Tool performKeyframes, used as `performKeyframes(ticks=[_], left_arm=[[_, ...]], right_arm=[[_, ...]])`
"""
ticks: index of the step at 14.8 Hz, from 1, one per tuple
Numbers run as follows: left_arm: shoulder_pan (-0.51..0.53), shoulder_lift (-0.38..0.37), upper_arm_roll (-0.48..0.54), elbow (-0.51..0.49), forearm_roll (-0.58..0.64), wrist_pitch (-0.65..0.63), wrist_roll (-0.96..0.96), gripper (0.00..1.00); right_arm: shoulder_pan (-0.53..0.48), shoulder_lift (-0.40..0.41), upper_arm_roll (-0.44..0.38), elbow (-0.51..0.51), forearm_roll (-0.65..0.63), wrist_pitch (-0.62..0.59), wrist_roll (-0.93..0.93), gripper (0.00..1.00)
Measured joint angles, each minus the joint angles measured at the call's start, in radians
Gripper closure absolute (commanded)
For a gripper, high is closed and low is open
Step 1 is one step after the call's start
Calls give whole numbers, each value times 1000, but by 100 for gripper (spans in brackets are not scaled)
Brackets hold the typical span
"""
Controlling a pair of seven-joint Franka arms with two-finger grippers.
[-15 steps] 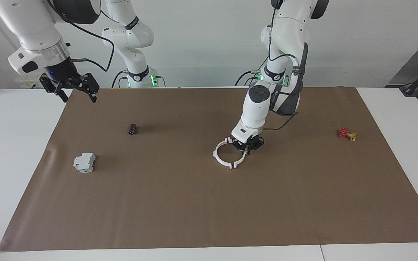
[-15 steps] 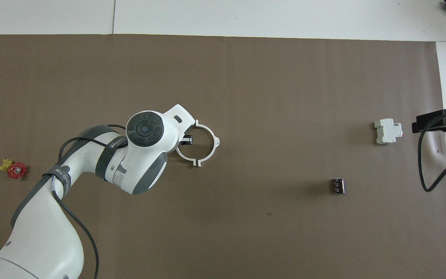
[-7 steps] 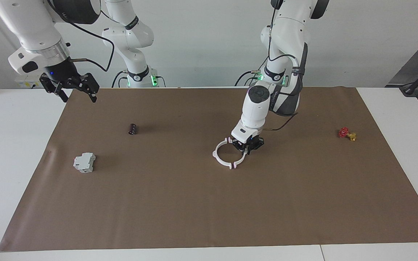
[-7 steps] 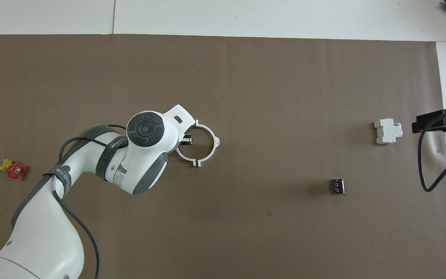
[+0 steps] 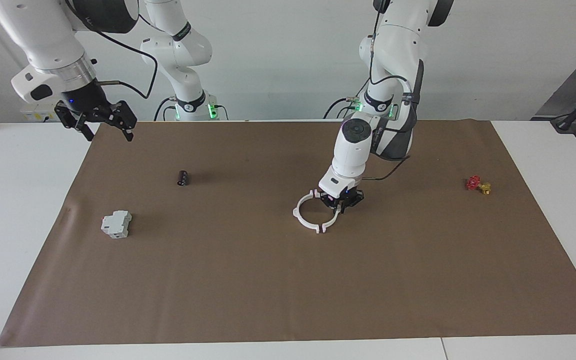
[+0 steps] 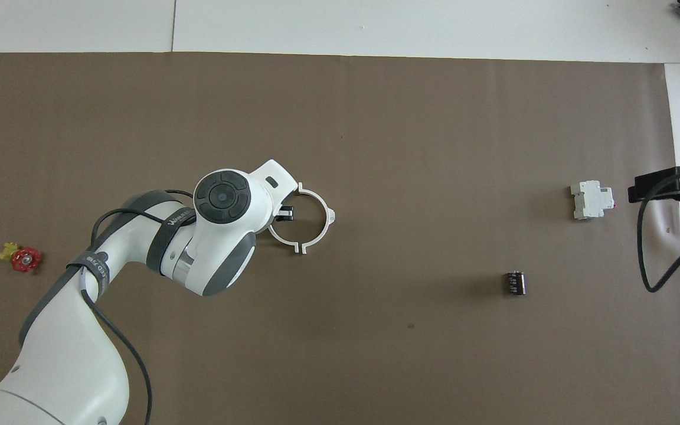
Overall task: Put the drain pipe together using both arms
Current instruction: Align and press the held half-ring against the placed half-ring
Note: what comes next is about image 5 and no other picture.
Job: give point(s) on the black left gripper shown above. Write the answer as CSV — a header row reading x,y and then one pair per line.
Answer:
x,y
350,196

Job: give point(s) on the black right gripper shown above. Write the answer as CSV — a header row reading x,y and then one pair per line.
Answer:
x,y
85,102

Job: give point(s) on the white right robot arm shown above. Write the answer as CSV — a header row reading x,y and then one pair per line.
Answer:
x,y
43,35

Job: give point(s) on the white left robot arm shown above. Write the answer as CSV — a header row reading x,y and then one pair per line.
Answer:
x,y
393,50

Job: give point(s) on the white power strip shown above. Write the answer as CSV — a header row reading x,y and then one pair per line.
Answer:
x,y
38,115

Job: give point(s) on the black cylindrical capacitor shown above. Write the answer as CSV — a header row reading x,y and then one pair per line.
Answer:
x,y
183,178

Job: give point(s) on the white circuit breaker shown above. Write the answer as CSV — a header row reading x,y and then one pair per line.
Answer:
x,y
116,224

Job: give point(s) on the brown paper mat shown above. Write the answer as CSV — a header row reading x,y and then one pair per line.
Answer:
x,y
268,280

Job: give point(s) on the red handwheel brass valve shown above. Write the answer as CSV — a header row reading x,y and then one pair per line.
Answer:
x,y
474,183

